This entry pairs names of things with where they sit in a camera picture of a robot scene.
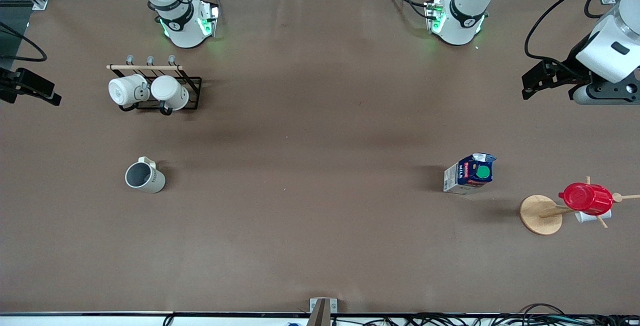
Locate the blue milk carton green cap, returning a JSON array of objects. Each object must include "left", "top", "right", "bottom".
[{"left": 443, "top": 152, "right": 498, "bottom": 196}]

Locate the white mug with grey inside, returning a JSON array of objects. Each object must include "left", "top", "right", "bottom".
[{"left": 124, "top": 156, "right": 166, "bottom": 194}]

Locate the red cup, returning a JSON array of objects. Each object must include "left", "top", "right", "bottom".
[{"left": 558, "top": 182, "right": 615, "bottom": 216}]

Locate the small white cup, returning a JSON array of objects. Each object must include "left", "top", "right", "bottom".
[{"left": 574, "top": 208, "right": 613, "bottom": 224}]

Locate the white mug with round print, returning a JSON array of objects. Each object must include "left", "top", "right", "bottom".
[{"left": 108, "top": 74, "right": 150, "bottom": 108}]

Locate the plain white mug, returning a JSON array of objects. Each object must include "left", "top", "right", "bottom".
[{"left": 150, "top": 75, "right": 190, "bottom": 112}]

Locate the wooden mug tree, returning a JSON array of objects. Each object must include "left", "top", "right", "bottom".
[{"left": 519, "top": 175, "right": 640, "bottom": 236}]

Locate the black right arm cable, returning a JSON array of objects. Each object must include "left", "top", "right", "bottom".
[{"left": 0, "top": 20, "right": 49, "bottom": 63}]

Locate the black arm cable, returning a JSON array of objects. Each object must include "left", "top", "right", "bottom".
[
  {"left": 0, "top": 20, "right": 49, "bottom": 63},
  {"left": 523, "top": 0, "right": 627, "bottom": 63}
]

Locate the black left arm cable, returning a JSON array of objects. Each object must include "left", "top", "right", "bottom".
[{"left": 523, "top": 0, "right": 627, "bottom": 63}]

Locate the black wire mug rack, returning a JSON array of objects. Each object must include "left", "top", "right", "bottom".
[{"left": 106, "top": 54, "right": 203, "bottom": 116}]

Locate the front camera mount bracket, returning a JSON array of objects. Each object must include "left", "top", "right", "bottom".
[{"left": 306, "top": 297, "right": 339, "bottom": 326}]

